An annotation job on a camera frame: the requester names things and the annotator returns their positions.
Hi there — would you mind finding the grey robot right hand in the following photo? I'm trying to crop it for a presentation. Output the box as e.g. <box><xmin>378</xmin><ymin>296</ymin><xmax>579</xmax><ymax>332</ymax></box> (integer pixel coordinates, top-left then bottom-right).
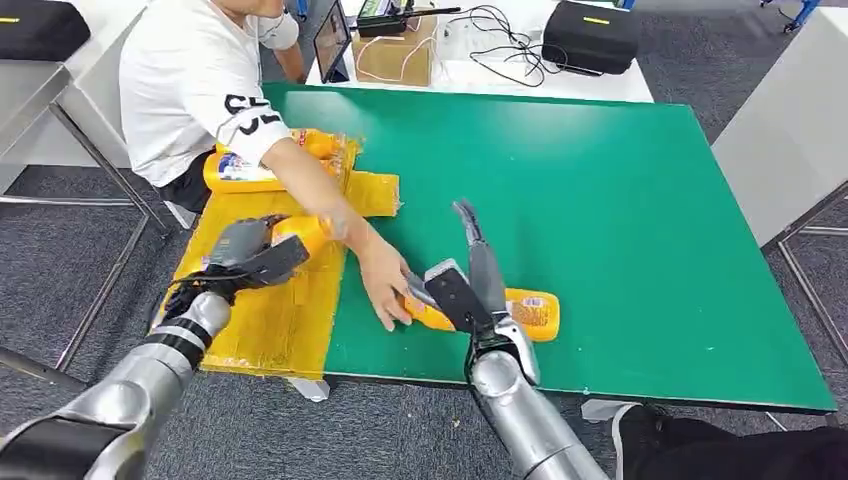
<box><xmin>404</xmin><ymin>199</ymin><xmax>509</xmax><ymax>333</ymax></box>

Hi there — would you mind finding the person's right hand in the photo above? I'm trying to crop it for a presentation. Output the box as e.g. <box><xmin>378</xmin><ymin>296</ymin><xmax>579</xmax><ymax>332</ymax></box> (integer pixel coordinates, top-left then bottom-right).
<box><xmin>356</xmin><ymin>233</ymin><xmax>414</xmax><ymax>333</ymax></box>

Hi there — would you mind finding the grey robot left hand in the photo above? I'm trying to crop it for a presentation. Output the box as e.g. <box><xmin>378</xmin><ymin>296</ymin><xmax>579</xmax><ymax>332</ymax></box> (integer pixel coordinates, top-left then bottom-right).
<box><xmin>203</xmin><ymin>213</ymin><xmax>312</xmax><ymax>297</ymax></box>

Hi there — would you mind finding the orange drink bottle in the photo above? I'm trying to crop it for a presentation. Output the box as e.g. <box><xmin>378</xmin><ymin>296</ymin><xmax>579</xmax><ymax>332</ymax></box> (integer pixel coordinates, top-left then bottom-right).
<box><xmin>202</xmin><ymin>146</ymin><xmax>287</xmax><ymax>195</ymax></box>
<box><xmin>270</xmin><ymin>214</ymin><xmax>331</xmax><ymax>258</ymax></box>
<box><xmin>402</xmin><ymin>287</ymin><xmax>562</xmax><ymax>344</ymax></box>
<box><xmin>290</xmin><ymin>129</ymin><xmax>347</xmax><ymax>175</ymax></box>

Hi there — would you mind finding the yellow plastic sheet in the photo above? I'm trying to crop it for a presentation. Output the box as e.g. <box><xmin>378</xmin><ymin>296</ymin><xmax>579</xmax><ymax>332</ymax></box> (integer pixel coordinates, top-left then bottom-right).
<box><xmin>148</xmin><ymin>129</ymin><xmax>403</xmax><ymax>380</ymax></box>

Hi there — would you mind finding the green table mat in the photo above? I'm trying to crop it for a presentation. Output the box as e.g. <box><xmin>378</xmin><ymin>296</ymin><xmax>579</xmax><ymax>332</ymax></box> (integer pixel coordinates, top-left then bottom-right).
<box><xmin>261</xmin><ymin>82</ymin><xmax>838</xmax><ymax>413</ymax></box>

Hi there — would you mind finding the person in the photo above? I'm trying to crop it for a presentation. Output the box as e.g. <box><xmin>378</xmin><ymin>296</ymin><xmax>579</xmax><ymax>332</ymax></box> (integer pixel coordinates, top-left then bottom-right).
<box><xmin>119</xmin><ymin>0</ymin><xmax>413</xmax><ymax>333</ymax></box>

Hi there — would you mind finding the brown cardboard box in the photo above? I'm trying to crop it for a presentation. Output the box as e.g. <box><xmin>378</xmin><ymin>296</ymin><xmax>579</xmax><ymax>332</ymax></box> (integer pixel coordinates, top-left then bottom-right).
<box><xmin>351</xmin><ymin>14</ymin><xmax>439</xmax><ymax>88</ymax></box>

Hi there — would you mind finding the black tablet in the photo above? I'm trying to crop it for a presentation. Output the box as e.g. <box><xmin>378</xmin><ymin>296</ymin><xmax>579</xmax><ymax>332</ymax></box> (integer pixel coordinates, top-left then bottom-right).
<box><xmin>313</xmin><ymin>0</ymin><xmax>354</xmax><ymax>85</ymax></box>

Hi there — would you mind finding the white table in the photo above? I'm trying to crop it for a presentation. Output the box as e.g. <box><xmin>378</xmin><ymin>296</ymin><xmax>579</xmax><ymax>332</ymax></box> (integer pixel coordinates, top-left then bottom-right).
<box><xmin>304</xmin><ymin>0</ymin><xmax>656</xmax><ymax>105</ymax></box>

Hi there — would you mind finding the black radio device with antenna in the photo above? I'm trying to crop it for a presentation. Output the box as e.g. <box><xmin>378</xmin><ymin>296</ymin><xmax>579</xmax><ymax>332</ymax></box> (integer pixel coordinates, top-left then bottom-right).
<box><xmin>355</xmin><ymin>0</ymin><xmax>462</xmax><ymax>38</ymax></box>

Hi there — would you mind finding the black case with yellow tag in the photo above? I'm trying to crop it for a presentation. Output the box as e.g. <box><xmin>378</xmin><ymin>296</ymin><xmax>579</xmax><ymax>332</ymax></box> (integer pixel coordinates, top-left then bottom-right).
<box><xmin>541</xmin><ymin>0</ymin><xmax>642</xmax><ymax>77</ymax></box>
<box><xmin>0</xmin><ymin>0</ymin><xmax>92</xmax><ymax>63</ymax></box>

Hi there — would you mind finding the grey table with metal legs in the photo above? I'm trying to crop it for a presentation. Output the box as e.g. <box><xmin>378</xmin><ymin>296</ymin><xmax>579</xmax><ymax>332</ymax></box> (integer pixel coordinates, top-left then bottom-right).
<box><xmin>710</xmin><ymin>6</ymin><xmax>848</xmax><ymax>366</ymax></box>

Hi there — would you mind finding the white cable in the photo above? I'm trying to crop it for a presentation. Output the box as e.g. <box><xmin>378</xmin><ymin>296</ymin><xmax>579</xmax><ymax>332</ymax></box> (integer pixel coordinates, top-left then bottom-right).
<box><xmin>354</xmin><ymin>18</ymin><xmax>437</xmax><ymax>84</ymax></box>

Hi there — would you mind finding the black cable bundle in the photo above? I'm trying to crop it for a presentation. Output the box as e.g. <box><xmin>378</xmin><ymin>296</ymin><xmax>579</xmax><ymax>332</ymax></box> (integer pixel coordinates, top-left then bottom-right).
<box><xmin>447</xmin><ymin>4</ymin><xmax>570</xmax><ymax>89</ymax></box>

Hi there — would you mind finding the blue frame part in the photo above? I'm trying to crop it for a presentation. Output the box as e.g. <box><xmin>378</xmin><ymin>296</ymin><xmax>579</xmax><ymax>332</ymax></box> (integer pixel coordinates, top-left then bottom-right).
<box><xmin>760</xmin><ymin>0</ymin><xmax>831</xmax><ymax>34</ymax></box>

